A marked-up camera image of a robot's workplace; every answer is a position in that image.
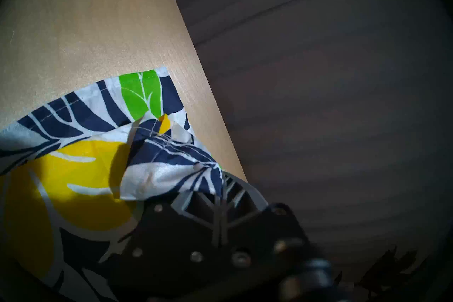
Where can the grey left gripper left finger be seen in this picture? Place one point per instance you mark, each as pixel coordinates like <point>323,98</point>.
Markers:
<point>170,248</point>

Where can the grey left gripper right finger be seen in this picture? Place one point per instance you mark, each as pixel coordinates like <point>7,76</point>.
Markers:
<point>254,234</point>

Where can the navy green floral shorts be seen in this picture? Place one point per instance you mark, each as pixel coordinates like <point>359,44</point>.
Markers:
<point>88,163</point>

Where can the tall dark leafy plant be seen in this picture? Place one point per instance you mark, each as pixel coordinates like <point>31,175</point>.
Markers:
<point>385,269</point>

